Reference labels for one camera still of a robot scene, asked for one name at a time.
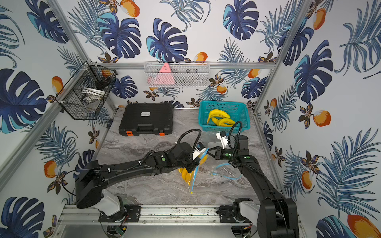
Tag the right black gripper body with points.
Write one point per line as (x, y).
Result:
(228, 154)

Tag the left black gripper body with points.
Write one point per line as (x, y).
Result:
(194, 162)

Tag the yellow banana bunch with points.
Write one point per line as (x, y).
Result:
(190, 177)
(217, 113)

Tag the clear zip-top bag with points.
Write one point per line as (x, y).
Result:
(243, 159)
(191, 188)

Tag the single yellow banana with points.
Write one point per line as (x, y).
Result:
(225, 122)

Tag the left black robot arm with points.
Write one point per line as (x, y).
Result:
(94, 179)

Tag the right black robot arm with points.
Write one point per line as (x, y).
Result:
(275, 216)

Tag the teal plastic basket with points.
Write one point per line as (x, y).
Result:
(237, 111)

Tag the black plastic tool case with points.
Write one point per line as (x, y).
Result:
(144, 118)

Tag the pink triangular item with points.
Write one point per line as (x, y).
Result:
(165, 76)

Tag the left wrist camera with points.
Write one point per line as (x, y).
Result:
(199, 150)

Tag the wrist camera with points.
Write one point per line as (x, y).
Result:
(199, 150)
(223, 138)

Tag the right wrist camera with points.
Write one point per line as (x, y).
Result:
(223, 138)

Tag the aluminium front rail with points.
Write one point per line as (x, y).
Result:
(161, 215)

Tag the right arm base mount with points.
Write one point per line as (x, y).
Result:
(231, 213)

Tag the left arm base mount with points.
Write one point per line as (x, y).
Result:
(127, 214)

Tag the white wire wall basket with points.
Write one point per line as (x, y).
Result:
(186, 74)

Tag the black wire basket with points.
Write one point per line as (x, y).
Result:
(84, 96)

